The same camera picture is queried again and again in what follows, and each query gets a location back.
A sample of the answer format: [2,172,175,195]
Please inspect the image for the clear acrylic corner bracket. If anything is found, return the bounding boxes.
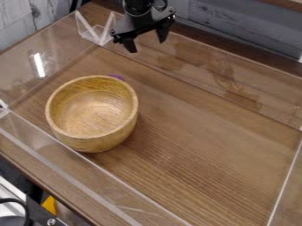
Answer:
[75,11,117,47]

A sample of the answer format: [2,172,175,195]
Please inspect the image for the black cable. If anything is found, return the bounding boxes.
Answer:
[0,197,34,226]

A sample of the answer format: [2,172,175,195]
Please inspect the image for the purple eggplant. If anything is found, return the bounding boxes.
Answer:
[110,74,126,81]

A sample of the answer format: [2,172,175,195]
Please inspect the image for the brown wooden bowl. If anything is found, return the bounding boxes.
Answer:
[46,75,139,153]

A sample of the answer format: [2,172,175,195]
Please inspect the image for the clear acrylic tray walls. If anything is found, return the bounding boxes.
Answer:
[0,17,302,226]

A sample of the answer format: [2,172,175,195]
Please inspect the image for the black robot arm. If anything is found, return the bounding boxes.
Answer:
[110,0,177,53]

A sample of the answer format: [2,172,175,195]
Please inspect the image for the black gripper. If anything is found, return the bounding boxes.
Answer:
[111,6,177,53]

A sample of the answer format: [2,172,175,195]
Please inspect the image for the black device with yellow label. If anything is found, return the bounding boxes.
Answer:
[26,196,69,226]

